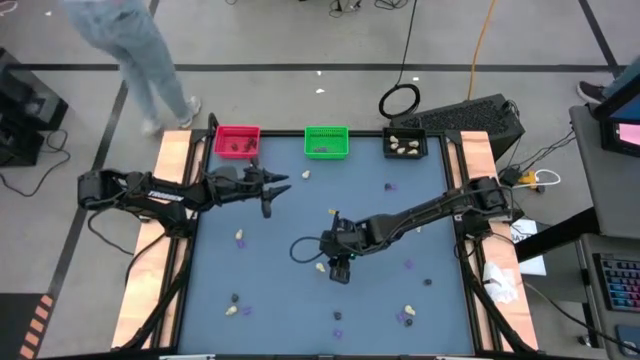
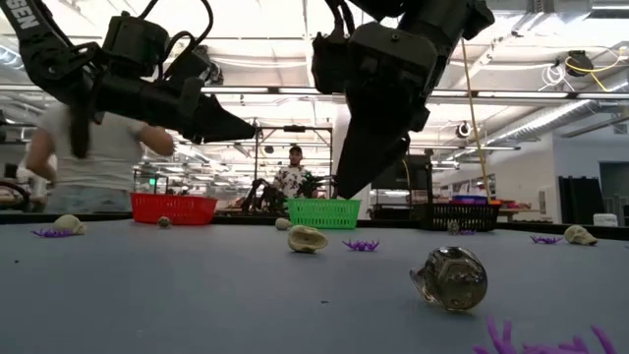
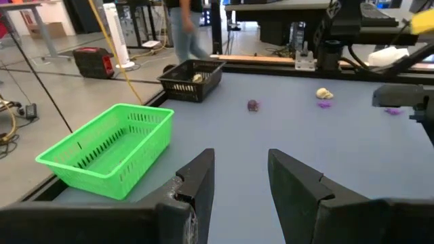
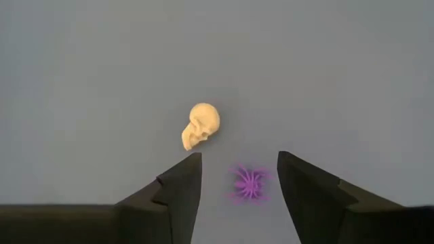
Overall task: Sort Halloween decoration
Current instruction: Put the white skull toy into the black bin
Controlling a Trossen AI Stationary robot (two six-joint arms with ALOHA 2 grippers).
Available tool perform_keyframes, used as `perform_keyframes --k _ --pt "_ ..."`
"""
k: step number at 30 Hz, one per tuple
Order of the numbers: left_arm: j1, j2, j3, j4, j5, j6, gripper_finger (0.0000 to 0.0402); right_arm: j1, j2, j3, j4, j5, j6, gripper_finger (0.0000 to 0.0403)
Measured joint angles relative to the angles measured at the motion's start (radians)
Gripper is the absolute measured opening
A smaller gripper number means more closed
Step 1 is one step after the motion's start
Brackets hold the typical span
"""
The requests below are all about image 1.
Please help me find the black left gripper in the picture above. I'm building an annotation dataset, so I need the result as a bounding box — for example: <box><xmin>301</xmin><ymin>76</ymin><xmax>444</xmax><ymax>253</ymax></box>
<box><xmin>207</xmin><ymin>157</ymin><xmax>293</xmax><ymax>221</ymax></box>

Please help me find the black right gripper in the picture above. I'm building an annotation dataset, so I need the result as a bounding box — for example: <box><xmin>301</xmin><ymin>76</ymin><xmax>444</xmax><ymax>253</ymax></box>
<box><xmin>319</xmin><ymin>211</ymin><xmax>372</xmax><ymax>285</ymax></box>

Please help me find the red plastic basket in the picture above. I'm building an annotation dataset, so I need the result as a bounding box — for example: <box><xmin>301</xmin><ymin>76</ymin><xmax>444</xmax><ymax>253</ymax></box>
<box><xmin>213</xmin><ymin>124</ymin><xmax>262</xmax><ymax>160</ymax></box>

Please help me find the green plastic basket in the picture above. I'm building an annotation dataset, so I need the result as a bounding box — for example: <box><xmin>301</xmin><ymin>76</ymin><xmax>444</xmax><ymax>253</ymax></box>
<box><xmin>303</xmin><ymin>125</ymin><xmax>350</xmax><ymax>161</ymax></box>

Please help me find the black plastic basket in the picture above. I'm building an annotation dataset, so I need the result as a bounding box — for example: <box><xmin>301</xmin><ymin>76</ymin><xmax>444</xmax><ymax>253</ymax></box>
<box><xmin>381</xmin><ymin>126</ymin><xmax>429</xmax><ymax>160</ymax></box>

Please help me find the crumpled white paper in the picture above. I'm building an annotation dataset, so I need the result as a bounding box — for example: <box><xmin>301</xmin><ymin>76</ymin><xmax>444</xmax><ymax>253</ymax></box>
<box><xmin>481</xmin><ymin>260</ymin><xmax>520</xmax><ymax>305</ymax></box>

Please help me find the wooden side board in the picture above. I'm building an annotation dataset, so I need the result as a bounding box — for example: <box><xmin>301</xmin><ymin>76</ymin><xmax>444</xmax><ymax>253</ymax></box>
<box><xmin>110</xmin><ymin>130</ymin><xmax>194</xmax><ymax>350</ymax></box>
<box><xmin>458</xmin><ymin>130</ymin><xmax>539</xmax><ymax>351</ymax></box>

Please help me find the person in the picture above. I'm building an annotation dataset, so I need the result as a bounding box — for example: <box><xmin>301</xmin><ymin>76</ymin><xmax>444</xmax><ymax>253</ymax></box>
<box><xmin>576</xmin><ymin>52</ymin><xmax>640</xmax><ymax>105</ymax></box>
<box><xmin>59</xmin><ymin>0</ymin><xmax>204</xmax><ymax>139</ymax></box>

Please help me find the white paper sheet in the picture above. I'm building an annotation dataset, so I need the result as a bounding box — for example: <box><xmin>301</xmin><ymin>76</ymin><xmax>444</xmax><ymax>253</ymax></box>
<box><xmin>508</xmin><ymin>218</ymin><xmax>548</xmax><ymax>277</ymax></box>

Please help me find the black power brick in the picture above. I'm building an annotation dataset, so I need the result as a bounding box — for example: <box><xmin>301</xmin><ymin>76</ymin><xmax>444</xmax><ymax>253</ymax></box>
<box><xmin>499</xmin><ymin>167</ymin><xmax>525</xmax><ymax>188</ymax></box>

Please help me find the black perforated computer case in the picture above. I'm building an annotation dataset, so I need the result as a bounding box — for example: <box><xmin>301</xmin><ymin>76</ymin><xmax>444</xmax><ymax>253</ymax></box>
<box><xmin>389</xmin><ymin>93</ymin><xmax>526</xmax><ymax>161</ymax></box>

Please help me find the black diagonal beam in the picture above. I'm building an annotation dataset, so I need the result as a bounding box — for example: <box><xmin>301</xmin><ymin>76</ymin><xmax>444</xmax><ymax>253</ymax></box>
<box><xmin>514</xmin><ymin>207</ymin><xmax>601</xmax><ymax>264</ymax></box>

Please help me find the large black equipment case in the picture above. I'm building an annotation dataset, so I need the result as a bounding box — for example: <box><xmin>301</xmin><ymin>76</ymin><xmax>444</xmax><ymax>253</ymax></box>
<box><xmin>0</xmin><ymin>47</ymin><xmax>70</xmax><ymax>132</ymax></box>

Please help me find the small black equipment case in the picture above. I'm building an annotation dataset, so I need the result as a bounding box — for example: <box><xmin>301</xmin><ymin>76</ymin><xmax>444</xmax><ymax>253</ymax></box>
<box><xmin>0</xmin><ymin>119</ymin><xmax>46</xmax><ymax>169</ymax></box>

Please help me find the grey desk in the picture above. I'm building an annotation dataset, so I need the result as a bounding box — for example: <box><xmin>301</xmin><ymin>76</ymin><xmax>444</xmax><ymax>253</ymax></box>
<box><xmin>568</xmin><ymin>102</ymin><xmax>640</xmax><ymax>360</ymax></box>

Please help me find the backlit keyboard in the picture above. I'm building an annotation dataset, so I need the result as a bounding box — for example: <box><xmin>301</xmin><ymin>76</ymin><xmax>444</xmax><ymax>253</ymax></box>
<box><xmin>592</xmin><ymin>252</ymin><xmax>640</xmax><ymax>314</ymax></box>

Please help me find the computer mouse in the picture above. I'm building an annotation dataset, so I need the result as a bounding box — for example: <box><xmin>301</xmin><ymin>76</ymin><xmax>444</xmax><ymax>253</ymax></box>
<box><xmin>613</xmin><ymin>323</ymin><xmax>640</xmax><ymax>357</ymax></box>

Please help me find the orange striped floor mat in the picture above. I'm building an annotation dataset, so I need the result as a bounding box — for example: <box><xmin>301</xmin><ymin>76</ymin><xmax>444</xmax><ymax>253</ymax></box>
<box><xmin>0</xmin><ymin>292</ymin><xmax>55</xmax><ymax>360</ymax></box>

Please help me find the small screen device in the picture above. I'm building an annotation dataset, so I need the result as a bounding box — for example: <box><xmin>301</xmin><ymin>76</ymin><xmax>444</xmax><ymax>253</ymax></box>
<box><xmin>598</xmin><ymin>119</ymin><xmax>640</xmax><ymax>159</ymax></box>

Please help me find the black monitor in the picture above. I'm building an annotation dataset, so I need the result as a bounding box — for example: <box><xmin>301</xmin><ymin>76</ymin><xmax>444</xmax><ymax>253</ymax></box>
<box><xmin>591</xmin><ymin>72</ymin><xmax>640</xmax><ymax>124</ymax></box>

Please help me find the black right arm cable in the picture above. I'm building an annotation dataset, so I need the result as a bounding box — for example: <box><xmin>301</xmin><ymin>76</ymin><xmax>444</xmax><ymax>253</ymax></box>
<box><xmin>289</xmin><ymin>235</ymin><xmax>332</xmax><ymax>265</ymax></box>

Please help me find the black coiled cable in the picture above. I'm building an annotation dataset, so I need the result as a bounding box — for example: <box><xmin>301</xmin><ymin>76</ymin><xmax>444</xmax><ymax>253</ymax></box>
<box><xmin>377</xmin><ymin>0</ymin><xmax>422</xmax><ymax>120</ymax></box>

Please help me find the black cable bundle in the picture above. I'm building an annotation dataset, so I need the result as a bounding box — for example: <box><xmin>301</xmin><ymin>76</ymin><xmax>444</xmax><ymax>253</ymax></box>
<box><xmin>327</xmin><ymin>0</ymin><xmax>416</xmax><ymax>12</ymax></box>

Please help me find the black floor cable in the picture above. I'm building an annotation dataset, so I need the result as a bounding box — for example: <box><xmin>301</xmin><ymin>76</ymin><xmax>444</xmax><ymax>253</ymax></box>
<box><xmin>0</xmin><ymin>128</ymin><xmax>72</xmax><ymax>199</ymax></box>

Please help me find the white cable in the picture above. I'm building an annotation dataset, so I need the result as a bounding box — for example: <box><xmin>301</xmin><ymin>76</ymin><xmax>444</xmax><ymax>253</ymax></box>
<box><xmin>533</xmin><ymin>168</ymin><xmax>562</xmax><ymax>188</ymax></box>

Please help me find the yellow hanging cable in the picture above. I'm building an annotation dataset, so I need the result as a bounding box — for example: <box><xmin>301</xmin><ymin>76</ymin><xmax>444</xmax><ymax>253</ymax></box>
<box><xmin>466</xmin><ymin>0</ymin><xmax>499</xmax><ymax>101</ymax></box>

